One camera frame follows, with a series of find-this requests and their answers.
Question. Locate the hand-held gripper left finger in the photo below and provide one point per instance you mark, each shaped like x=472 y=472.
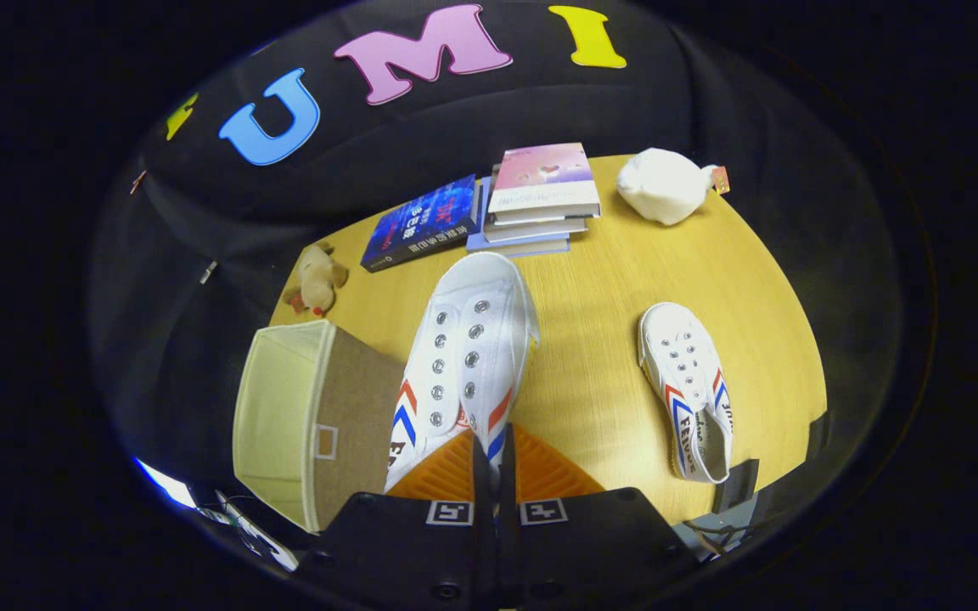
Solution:
x=484 y=526

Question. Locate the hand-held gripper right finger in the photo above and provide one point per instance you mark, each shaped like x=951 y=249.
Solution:
x=509 y=526

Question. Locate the beige fabric storage box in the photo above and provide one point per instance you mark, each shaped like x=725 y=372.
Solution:
x=353 y=399

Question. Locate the white canvas shoe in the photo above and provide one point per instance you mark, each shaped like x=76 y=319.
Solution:
x=463 y=305
x=676 y=356

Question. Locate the black rectangular object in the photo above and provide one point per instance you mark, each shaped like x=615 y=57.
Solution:
x=735 y=488

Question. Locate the light blue book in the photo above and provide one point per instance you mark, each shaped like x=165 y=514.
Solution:
x=523 y=249

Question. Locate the white middle book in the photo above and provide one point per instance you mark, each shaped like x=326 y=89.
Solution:
x=531 y=231

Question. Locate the brown plush dog toy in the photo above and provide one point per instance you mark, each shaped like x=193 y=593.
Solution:
x=317 y=276

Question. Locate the dark blue book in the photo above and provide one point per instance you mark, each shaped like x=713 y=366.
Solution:
x=421 y=225

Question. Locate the computer monitor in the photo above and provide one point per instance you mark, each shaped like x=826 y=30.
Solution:
x=168 y=485

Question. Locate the pink cover book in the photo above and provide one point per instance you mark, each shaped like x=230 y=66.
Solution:
x=544 y=174

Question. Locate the white plush toy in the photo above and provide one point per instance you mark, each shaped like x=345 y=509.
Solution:
x=663 y=187

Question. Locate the pink clothespin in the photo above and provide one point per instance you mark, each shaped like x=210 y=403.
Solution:
x=138 y=182

